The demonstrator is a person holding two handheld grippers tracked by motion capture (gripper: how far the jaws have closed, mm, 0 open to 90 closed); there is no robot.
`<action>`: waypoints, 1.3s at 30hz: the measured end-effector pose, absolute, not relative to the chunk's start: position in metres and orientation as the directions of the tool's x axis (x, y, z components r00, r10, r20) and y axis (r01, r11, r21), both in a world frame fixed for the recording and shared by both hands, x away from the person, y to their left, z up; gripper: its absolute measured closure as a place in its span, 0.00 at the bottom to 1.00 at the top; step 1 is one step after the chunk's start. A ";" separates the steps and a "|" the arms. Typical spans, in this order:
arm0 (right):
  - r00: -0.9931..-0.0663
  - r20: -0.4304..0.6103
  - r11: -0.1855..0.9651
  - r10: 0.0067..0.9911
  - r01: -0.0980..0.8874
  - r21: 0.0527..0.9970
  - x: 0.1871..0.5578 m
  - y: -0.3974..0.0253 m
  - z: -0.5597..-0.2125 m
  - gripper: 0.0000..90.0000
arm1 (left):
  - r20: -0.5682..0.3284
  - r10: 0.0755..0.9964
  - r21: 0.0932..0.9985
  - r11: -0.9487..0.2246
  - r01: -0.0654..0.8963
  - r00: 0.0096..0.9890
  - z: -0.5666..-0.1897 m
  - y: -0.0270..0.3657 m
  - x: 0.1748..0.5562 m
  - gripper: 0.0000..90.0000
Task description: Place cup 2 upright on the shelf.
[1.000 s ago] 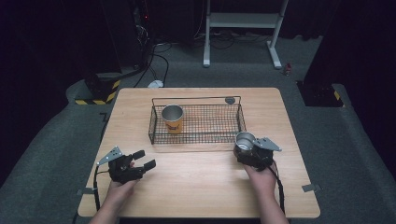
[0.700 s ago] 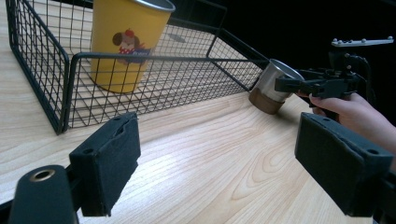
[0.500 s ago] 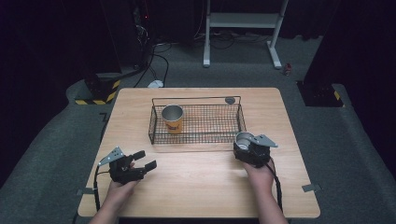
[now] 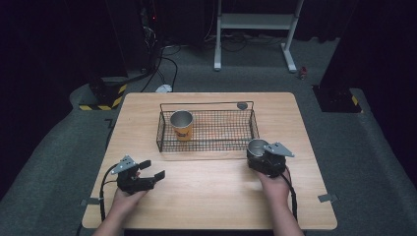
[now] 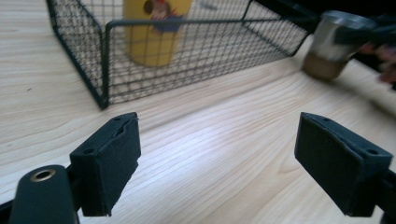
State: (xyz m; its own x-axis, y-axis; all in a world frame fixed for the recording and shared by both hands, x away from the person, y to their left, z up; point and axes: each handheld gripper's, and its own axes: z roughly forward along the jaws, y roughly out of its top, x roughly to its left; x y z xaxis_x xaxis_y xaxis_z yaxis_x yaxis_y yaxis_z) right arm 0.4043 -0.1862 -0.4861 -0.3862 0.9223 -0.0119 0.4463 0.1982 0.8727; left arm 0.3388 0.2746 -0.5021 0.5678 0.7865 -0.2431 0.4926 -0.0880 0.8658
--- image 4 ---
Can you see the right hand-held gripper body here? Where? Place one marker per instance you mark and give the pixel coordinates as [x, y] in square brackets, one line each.
[273, 162]

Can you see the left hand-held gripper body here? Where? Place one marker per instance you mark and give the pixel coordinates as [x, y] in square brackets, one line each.
[131, 180]

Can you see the orange metal cup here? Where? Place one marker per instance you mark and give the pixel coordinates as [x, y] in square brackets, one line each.
[182, 126]

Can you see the person's left hand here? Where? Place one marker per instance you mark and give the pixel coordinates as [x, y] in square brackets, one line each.
[126, 200]

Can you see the person's right hand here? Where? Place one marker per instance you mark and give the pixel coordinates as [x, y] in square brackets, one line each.
[275, 190]

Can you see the grey tape piece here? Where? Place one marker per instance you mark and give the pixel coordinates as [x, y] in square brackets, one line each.
[327, 198]
[91, 201]

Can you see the grey round tag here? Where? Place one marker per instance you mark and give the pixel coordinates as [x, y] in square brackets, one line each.
[242, 105]

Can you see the black yellow striped base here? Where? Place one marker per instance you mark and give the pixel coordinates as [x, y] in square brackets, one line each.
[105, 98]

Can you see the white power adapter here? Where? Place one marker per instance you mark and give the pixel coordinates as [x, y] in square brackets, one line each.
[164, 88]

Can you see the small red object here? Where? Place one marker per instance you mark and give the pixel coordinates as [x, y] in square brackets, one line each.
[303, 72]

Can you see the black base with yellow mark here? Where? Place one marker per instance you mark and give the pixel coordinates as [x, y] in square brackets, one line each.
[336, 100]

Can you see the white metal stand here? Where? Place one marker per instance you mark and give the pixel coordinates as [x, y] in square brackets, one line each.
[255, 21]

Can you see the black equipment rack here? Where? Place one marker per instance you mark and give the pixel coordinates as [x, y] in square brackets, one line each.
[149, 32]

